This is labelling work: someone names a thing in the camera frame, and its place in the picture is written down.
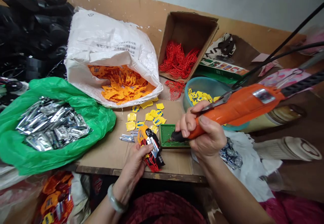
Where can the pink patterned cloth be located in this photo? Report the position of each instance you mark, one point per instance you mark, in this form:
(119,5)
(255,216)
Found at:
(281,77)

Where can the pink paper sheet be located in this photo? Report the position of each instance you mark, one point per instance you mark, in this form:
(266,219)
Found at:
(265,62)

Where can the loose silver plastic strips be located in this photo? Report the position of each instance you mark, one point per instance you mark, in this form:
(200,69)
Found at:
(127,137)

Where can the white ribbed cup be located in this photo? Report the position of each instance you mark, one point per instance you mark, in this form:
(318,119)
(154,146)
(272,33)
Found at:
(291,148)

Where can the pile of orange plastic parts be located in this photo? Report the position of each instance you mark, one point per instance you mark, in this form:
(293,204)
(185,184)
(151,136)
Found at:
(121,83)

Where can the person's left hand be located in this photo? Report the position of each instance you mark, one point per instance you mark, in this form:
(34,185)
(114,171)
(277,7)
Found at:
(133,164)

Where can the pile of black plastic parts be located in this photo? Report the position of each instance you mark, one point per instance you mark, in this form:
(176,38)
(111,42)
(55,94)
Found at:
(33,34)

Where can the pile of silver plastic parts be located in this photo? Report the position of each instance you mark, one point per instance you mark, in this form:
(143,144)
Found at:
(53,122)

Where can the white woven sack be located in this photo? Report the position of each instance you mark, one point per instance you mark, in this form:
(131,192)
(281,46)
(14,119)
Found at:
(106,44)

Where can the brown cardboard box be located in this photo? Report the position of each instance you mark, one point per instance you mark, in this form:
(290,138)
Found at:
(189,29)

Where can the teal plastic basin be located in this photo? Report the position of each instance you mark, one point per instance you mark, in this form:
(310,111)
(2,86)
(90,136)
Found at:
(205,84)

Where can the scattered yellow plastic pieces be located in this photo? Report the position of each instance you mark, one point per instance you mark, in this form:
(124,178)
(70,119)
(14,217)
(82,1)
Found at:
(154,115)

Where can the person's right hand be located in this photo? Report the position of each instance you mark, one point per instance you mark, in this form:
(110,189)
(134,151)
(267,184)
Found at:
(211,140)

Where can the white plastic bag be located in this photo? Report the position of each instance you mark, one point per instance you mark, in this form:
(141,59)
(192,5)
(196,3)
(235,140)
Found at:
(250,168)

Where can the person's legs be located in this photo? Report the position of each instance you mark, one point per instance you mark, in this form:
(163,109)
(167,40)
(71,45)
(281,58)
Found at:
(162,208)

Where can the beige jar with amber lid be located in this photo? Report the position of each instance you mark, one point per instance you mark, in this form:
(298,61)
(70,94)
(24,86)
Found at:
(276,116)

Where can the green plastic bag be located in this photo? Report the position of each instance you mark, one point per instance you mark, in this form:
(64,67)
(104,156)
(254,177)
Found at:
(83,148)

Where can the loose red plastic frames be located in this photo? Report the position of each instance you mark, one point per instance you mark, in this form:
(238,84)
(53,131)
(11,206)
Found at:
(175,88)

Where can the pile of red plastic frames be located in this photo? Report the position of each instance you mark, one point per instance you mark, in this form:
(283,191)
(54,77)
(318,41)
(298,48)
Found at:
(177,60)

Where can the heap of yellow parts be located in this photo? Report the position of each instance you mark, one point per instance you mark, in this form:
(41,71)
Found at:
(200,97)

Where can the heap of silver blue parts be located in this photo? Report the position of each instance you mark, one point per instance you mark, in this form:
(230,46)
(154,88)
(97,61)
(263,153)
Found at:
(231,155)

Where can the cardboard sheet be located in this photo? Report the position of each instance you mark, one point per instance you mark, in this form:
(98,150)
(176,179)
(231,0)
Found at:
(111,153)

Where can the green colourful carton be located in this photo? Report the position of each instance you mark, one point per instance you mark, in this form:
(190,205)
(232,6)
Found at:
(220,68)

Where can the orange black toy car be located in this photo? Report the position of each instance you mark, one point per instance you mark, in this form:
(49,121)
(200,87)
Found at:
(152,143)

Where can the green screw tray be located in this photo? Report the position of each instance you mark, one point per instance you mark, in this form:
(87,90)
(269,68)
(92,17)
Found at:
(165,135)

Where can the orange electric screwdriver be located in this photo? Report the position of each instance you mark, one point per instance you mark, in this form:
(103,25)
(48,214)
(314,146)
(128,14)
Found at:
(243,103)

